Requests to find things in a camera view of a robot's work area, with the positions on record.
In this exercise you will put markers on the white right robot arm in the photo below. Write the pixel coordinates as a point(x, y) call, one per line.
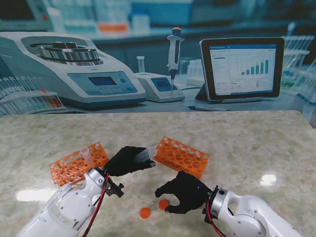
point(247, 212)

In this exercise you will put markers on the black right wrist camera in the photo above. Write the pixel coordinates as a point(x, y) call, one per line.
point(205, 213)

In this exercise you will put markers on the orange test tube rack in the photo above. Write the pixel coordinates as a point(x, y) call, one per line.
point(71, 168)
point(182, 155)

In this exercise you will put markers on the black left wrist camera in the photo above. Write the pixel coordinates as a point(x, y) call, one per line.
point(116, 190)

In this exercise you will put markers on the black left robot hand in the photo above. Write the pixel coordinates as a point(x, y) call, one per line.
point(123, 163)

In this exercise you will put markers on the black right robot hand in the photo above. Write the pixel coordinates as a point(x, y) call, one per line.
point(190, 195)

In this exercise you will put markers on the printed laboratory backdrop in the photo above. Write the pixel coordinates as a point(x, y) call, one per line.
point(158, 49)

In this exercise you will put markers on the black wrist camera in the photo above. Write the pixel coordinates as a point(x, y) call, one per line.
point(116, 190)
point(205, 213)

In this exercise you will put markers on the clear plastic test tube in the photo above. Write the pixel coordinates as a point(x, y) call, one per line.
point(86, 155)
point(145, 155)

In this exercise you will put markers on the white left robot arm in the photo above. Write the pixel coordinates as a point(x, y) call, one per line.
point(69, 207)

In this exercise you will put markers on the orange tube cap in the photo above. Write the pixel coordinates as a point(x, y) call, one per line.
point(163, 204)
point(145, 212)

